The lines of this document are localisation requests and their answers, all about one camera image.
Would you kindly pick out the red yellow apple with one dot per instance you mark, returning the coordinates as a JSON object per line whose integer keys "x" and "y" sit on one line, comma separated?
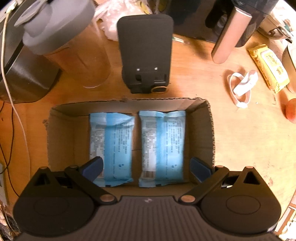
{"x": 290, "y": 110}

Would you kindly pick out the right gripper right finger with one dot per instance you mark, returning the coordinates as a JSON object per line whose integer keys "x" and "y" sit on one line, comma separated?
{"x": 209, "y": 178}

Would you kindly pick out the yellow wet wipes pack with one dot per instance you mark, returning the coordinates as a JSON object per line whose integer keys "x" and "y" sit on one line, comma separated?
{"x": 270, "y": 67}

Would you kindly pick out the open cardboard box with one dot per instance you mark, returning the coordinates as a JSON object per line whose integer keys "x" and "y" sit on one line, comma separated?
{"x": 68, "y": 138}

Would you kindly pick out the white enamel bowl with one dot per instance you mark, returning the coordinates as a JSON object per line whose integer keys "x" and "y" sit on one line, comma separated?
{"x": 288, "y": 61}

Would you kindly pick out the grey rice cooker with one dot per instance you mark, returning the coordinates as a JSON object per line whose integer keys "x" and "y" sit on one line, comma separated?
{"x": 29, "y": 77}

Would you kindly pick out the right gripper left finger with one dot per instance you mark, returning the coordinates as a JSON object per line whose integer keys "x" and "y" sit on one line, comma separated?
{"x": 82, "y": 178}

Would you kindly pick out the dark blue air fryer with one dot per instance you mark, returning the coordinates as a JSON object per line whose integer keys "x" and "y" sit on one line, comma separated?
{"x": 227, "y": 23}

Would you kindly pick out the blue snack pack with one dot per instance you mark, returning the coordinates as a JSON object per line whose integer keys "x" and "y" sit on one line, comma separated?
{"x": 111, "y": 137}
{"x": 163, "y": 142}

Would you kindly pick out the black phone stand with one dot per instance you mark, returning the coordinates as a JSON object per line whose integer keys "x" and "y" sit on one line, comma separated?
{"x": 145, "y": 43}

